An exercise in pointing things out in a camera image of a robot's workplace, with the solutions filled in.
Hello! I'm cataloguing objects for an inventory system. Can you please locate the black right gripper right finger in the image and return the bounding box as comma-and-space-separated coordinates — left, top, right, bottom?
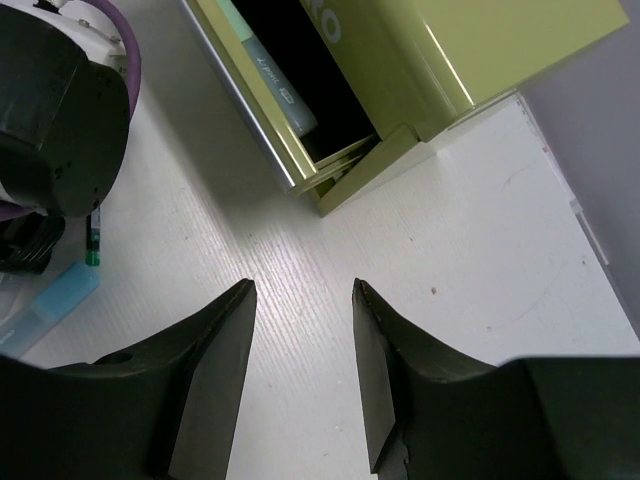
352, 280, 639, 479

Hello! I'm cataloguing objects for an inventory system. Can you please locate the green gel pen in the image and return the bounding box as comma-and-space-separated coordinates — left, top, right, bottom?
85, 207, 101, 267

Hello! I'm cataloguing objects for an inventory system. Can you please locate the green cabinet top drawer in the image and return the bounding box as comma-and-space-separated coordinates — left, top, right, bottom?
182, 1, 380, 196

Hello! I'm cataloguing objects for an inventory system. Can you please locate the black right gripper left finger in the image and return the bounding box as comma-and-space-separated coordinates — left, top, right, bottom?
1, 279, 255, 479

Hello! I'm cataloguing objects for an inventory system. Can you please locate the blue highlighter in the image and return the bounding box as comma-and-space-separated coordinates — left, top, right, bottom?
1, 263, 100, 359

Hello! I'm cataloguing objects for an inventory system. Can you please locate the green metal drawer cabinet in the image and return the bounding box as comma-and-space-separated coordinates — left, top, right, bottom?
179, 0, 631, 218

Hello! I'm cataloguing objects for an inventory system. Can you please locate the orange highlighter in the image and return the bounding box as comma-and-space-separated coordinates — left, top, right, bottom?
0, 273, 31, 323

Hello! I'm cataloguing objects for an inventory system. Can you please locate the green highlighter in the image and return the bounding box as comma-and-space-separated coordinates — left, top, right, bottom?
217, 0, 318, 138

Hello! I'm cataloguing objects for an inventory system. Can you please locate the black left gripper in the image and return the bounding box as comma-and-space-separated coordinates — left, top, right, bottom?
0, 0, 132, 274

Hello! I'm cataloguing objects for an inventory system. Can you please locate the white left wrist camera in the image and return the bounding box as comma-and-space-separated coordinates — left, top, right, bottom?
26, 1, 127, 78

